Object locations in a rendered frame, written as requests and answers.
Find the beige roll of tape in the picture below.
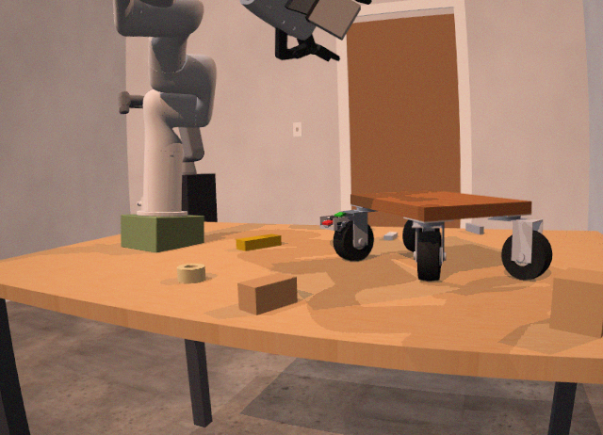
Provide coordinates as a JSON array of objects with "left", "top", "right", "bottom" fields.
[{"left": 177, "top": 264, "right": 206, "bottom": 283}]

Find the brown wooden dolly with black caster wheels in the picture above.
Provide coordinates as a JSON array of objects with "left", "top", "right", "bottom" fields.
[{"left": 319, "top": 191, "right": 552, "bottom": 282}]

